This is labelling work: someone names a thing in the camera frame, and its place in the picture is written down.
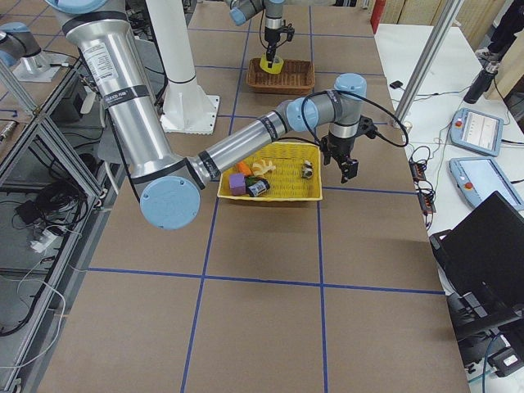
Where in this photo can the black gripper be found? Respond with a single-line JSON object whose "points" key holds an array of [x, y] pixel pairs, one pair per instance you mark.
{"points": [[343, 147], [271, 35]]}

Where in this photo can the yellow tape roll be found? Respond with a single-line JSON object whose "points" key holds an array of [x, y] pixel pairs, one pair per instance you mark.
{"points": [[273, 67]]}

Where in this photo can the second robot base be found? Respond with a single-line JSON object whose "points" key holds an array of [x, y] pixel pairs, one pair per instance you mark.
{"points": [[20, 48]]}

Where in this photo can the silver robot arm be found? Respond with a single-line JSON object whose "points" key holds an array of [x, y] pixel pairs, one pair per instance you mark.
{"points": [[242, 11], [170, 184]]}

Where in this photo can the brown wicker basket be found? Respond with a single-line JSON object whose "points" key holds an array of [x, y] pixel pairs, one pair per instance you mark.
{"points": [[295, 78]]}

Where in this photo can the yellow woven basket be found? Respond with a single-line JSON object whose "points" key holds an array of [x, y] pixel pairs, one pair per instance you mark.
{"points": [[286, 183]]}

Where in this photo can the toy panda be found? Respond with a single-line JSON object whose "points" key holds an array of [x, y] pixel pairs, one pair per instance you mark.
{"points": [[307, 170]]}

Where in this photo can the toy croissant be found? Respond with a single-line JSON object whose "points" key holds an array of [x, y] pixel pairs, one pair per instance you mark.
{"points": [[261, 167]]}

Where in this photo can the black tin can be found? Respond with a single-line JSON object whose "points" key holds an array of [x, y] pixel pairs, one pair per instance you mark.
{"points": [[258, 188]]}

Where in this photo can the orange toy carrot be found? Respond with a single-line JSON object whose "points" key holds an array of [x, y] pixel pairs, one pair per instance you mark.
{"points": [[244, 169]]}

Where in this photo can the purple block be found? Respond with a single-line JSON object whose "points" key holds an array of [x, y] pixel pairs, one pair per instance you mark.
{"points": [[237, 184]]}

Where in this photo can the upper teach pendant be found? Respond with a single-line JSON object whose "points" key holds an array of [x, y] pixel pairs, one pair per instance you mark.
{"points": [[476, 131]]}

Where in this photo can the teach pendant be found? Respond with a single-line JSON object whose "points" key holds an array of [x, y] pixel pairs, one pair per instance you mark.
{"points": [[476, 131], [478, 177]]}

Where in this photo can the lower teach pendant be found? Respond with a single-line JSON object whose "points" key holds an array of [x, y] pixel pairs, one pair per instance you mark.
{"points": [[478, 177]]}

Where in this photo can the black water bottle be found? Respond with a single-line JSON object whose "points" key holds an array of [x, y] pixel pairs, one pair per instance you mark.
{"points": [[482, 82]]}

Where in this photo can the black laptop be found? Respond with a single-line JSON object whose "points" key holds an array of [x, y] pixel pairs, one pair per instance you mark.
{"points": [[483, 254]]}

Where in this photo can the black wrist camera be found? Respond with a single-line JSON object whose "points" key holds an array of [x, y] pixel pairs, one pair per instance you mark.
{"points": [[366, 127]]}

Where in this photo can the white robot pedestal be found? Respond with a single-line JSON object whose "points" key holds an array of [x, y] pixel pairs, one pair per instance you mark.
{"points": [[187, 108]]}

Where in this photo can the aluminium post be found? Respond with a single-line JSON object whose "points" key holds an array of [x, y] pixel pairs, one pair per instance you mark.
{"points": [[428, 55]]}

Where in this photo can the aluminium frame rack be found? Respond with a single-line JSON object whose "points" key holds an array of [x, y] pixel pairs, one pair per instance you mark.
{"points": [[53, 195]]}

